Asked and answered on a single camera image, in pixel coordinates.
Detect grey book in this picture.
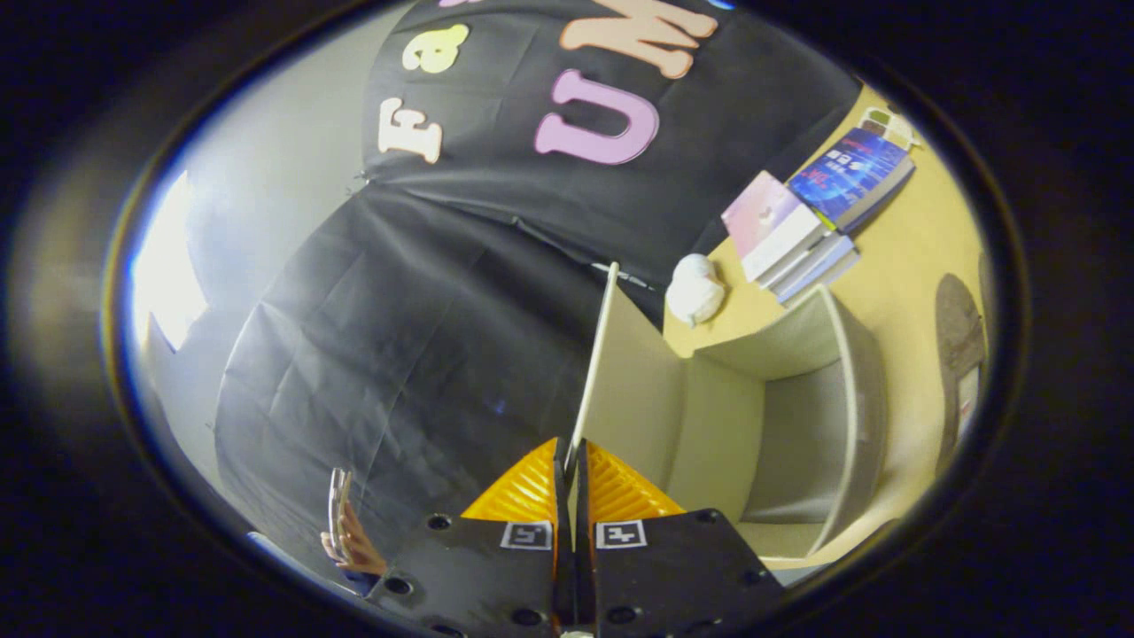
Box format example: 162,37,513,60
778,248,861,307

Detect white book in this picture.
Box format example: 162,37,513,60
760,232,853,293

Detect white storage box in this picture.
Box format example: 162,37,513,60
567,261,887,561

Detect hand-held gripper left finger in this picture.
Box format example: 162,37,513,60
365,437,577,638

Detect blue book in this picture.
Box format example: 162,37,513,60
787,127,916,233

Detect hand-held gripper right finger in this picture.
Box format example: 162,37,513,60
574,439,788,638

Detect pink book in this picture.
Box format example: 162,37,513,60
722,170,831,283

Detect white and green tray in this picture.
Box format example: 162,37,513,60
858,106,922,150

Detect grey fuzzy pom-pom shoe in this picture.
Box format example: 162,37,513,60
935,273,989,444

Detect black backdrop cloth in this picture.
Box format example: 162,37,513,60
213,0,865,581

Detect white crumpled cloth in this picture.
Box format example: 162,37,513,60
664,253,727,329

